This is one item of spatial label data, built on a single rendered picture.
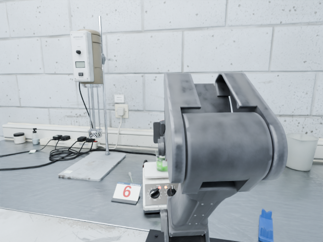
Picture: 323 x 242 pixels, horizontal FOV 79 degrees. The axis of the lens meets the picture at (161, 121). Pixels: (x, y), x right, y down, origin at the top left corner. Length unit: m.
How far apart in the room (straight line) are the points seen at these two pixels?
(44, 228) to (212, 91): 0.60
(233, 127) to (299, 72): 1.08
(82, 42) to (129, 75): 0.40
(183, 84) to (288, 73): 1.03
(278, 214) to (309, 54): 0.80
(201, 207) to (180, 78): 0.16
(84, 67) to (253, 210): 0.81
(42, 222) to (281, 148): 0.66
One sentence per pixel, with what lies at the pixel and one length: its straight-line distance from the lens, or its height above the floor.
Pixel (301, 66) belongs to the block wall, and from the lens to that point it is 1.23.
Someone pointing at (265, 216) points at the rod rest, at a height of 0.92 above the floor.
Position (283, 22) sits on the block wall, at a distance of 1.23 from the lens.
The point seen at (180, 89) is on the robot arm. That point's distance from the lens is 0.20.
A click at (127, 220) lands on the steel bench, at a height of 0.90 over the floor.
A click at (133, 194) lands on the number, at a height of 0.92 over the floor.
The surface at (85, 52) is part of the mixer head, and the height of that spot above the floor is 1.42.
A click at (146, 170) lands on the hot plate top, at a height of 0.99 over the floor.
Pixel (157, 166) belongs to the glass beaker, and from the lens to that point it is 0.71.
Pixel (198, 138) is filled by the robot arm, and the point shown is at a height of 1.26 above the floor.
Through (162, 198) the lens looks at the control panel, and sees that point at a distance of 0.66.
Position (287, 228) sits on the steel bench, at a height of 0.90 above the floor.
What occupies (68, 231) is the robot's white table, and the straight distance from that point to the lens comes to 0.66.
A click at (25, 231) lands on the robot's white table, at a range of 0.72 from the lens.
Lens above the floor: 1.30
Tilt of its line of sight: 11 degrees down
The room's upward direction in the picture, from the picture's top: straight up
